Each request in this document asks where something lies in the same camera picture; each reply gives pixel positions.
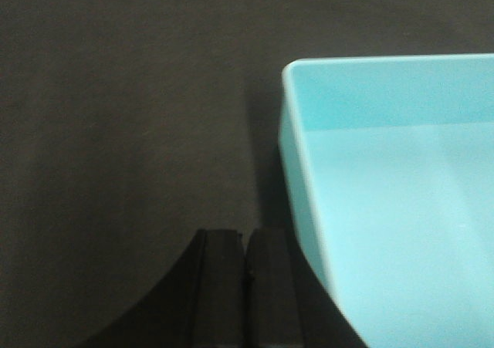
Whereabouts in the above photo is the light teal plastic bin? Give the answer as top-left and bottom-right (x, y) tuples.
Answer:
(279, 54), (493, 347)

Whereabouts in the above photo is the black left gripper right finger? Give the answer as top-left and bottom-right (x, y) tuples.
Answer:
(245, 228), (365, 347)

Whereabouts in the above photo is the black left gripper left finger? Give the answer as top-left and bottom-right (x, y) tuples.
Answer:
(82, 230), (245, 347)

